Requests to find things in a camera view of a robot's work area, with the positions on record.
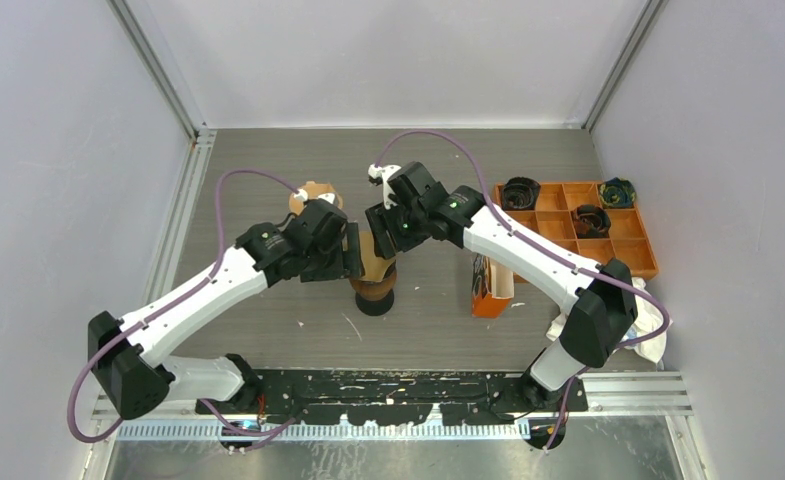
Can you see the orange wooden compartment tray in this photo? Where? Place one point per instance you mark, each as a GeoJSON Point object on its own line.
{"type": "Point", "coordinates": [551, 219]}

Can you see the orange coffee filter box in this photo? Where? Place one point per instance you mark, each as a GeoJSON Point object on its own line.
{"type": "Point", "coordinates": [492, 287]}

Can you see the green floral rolled tie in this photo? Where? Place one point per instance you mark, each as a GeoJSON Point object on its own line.
{"type": "Point", "coordinates": [617, 193]}

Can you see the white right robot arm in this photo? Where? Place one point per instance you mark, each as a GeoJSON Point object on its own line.
{"type": "Point", "coordinates": [595, 298]}

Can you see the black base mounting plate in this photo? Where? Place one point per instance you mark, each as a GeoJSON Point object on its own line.
{"type": "Point", "coordinates": [393, 398]}

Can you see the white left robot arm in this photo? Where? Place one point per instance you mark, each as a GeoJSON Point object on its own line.
{"type": "Point", "coordinates": [137, 367]}

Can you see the brown paper coffee filter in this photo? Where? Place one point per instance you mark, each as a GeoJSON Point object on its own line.
{"type": "Point", "coordinates": [311, 191]}

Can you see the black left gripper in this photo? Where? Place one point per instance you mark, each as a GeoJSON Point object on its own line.
{"type": "Point", "coordinates": [346, 264]}

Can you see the red and black carafe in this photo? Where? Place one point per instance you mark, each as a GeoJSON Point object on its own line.
{"type": "Point", "coordinates": [375, 307]}

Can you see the dark rolled tie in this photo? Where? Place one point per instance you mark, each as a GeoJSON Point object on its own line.
{"type": "Point", "coordinates": [519, 193]}

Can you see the white crumpled cloth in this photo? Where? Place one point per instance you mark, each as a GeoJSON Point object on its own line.
{"type": "Point", "coordinates": [648, 320]}

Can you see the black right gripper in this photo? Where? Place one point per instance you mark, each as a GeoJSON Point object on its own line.
{"type": "Point", "coordinates": [380, 220]}

